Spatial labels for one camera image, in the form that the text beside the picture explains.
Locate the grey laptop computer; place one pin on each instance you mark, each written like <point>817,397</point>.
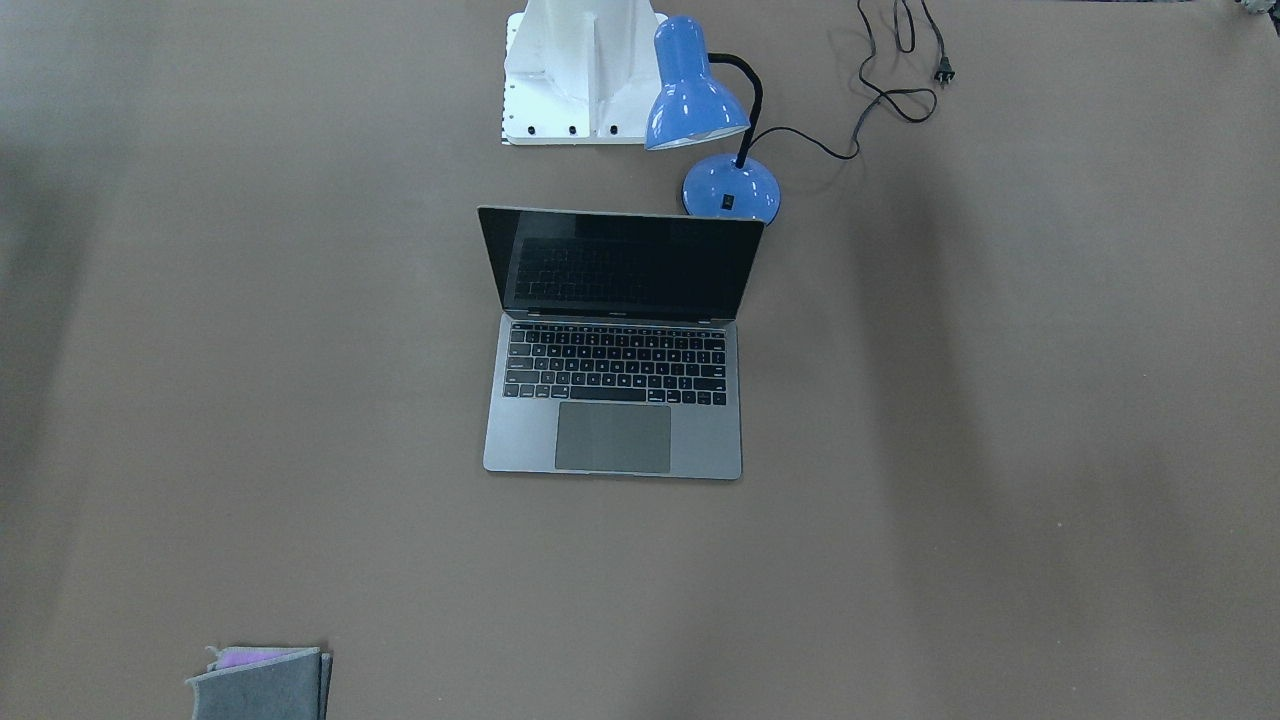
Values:
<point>617,350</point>

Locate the blue desk lamp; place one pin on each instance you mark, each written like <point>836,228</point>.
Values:
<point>694,107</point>

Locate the grey folded cloth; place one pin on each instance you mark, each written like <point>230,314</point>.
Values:
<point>295,688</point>

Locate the purple folded cloth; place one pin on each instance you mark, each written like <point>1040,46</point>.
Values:
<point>237,656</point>

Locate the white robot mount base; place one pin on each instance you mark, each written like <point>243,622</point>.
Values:
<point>580,72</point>

